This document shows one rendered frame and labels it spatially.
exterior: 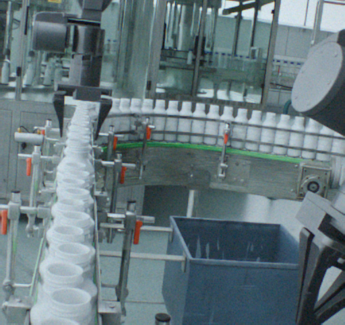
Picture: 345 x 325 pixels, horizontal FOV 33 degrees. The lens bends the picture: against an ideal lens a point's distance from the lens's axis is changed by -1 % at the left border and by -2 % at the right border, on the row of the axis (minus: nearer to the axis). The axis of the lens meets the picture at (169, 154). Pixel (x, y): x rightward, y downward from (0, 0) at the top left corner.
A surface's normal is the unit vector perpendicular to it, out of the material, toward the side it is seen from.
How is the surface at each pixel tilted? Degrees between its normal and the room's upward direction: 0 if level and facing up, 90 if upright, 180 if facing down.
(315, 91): 70
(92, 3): 90
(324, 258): 109
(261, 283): 90
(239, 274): 90
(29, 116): 90
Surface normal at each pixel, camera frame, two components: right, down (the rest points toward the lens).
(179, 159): 0.26, 0.22
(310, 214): -0.88, -0.42
